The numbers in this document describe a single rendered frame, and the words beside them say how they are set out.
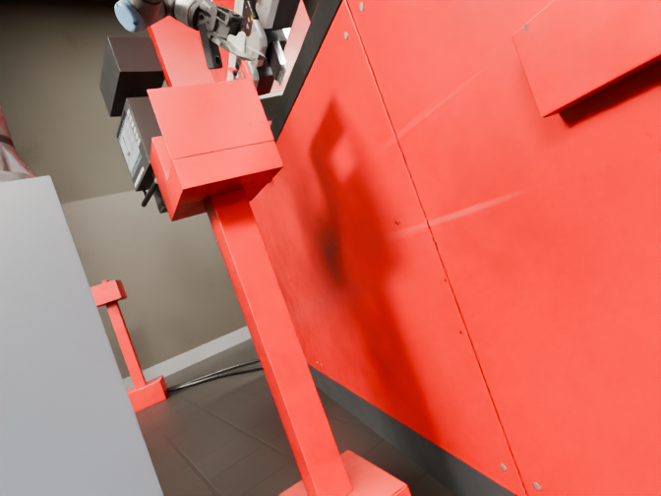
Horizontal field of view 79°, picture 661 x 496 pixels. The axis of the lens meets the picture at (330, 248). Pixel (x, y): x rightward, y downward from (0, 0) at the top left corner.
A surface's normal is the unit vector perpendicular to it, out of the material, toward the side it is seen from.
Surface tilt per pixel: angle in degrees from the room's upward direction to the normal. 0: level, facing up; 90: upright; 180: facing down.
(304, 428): 90
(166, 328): 90
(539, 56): 90
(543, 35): 90
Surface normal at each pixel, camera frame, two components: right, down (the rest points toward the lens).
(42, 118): 0.51, -0.19
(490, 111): -0.89, 0.32
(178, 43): 0.30, -0.12
